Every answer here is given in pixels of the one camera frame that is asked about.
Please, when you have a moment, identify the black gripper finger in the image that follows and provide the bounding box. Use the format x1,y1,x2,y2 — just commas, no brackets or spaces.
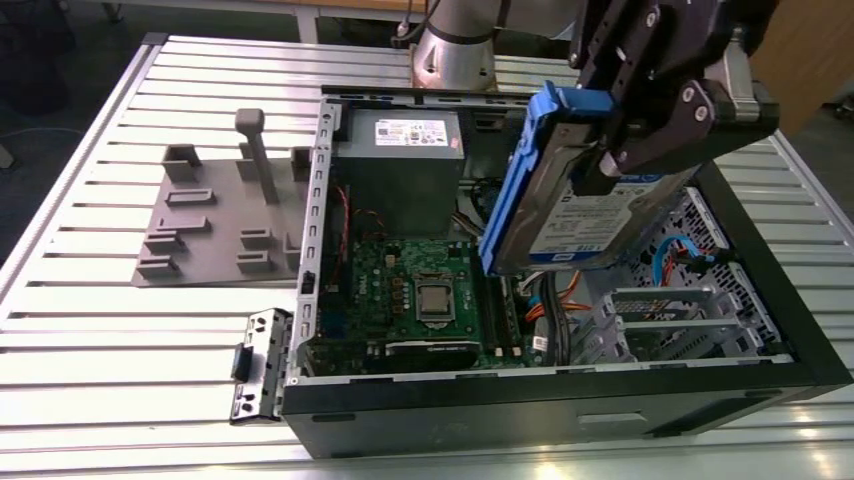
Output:
572,82,780,196
565,0,661,109

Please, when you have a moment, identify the orange power wire black plug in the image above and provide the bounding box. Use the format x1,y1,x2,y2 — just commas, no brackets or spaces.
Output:
669,239,735,276

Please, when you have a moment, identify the blue data wire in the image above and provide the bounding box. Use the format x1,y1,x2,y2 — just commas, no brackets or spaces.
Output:
651,234,716,290

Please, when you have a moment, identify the hard disk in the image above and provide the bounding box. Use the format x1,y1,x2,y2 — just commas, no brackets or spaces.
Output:
477,79,692,279

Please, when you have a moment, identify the metal disk bay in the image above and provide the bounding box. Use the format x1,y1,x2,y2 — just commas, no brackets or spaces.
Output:
576,284,781,366

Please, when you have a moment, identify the wooden cabinet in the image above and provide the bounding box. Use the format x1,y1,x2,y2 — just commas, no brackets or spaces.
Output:
749,0,854,134

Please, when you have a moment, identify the grey power supply unit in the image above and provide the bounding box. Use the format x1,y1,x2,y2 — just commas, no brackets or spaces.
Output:
330,108,467,241

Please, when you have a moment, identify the green RAM stick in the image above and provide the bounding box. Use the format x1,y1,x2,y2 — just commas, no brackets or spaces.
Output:
496,274,524,351

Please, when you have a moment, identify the black RAM slot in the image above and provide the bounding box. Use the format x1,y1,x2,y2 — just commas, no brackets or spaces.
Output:
469,238,501,351

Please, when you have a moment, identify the silver CPU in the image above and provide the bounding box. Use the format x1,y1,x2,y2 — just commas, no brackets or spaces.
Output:
417,285,453,314

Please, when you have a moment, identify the metal CPU socket cover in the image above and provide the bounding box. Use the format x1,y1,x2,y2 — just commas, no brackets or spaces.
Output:
412,272,461,327

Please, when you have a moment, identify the green motherboard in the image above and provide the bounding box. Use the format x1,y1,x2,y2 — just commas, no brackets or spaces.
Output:
317,237,555,374

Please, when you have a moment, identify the black graphics card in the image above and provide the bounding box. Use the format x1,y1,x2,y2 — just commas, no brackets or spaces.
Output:
298,338,481,376

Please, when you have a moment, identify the black open PC case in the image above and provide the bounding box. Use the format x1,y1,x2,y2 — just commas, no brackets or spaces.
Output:
278,84,854,460

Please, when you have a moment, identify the grey plastic parts rack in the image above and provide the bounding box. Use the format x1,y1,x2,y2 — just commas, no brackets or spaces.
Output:
129,108,314,290

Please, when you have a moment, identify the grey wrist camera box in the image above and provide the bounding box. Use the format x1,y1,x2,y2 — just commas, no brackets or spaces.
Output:
716,27,781,121

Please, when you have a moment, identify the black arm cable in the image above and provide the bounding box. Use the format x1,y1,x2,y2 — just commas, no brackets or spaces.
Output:
392,0,443,51

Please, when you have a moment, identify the orange wire bundle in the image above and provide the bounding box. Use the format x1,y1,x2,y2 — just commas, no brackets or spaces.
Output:
523,272,595,321

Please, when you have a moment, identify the black cable bundle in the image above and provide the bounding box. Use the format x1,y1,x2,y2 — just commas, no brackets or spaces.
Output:
539,272,581,364

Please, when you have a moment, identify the thin red wire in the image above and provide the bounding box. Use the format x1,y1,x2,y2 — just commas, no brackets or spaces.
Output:
336,185,352,261

